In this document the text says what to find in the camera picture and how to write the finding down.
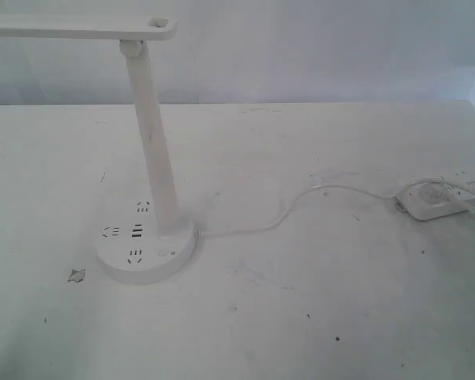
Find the white desk lamp with sockets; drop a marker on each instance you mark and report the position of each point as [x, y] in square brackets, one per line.
[147, 238]

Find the white plug in strip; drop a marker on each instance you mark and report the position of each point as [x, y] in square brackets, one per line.
[432, 193]

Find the white power strip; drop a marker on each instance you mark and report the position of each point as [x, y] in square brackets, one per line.
[461, 184]

